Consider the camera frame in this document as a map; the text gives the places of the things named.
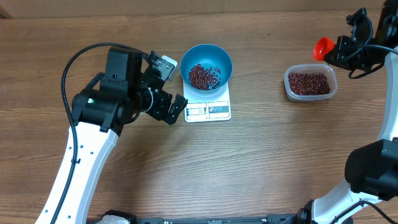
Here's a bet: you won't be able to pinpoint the red measuring scoop blue handle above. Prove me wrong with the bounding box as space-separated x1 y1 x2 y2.
313 37 335 61

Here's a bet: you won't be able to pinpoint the red beans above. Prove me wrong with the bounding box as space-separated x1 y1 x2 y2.
188 63 330 95

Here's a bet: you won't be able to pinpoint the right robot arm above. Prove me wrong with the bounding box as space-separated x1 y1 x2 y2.
285 0 397 223

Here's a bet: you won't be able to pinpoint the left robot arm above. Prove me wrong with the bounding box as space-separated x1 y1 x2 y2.
37 43 188 223

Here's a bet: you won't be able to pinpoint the white kitchen scale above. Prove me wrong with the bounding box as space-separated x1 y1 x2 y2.
183 82 232 123

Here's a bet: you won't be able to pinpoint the blue bowl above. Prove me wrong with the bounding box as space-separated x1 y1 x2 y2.
180 44 233 93

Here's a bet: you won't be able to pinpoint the clear plastic container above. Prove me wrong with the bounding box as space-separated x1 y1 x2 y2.
284 63 338 101

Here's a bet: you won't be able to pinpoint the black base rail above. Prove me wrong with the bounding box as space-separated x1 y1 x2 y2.
86 209 315 224

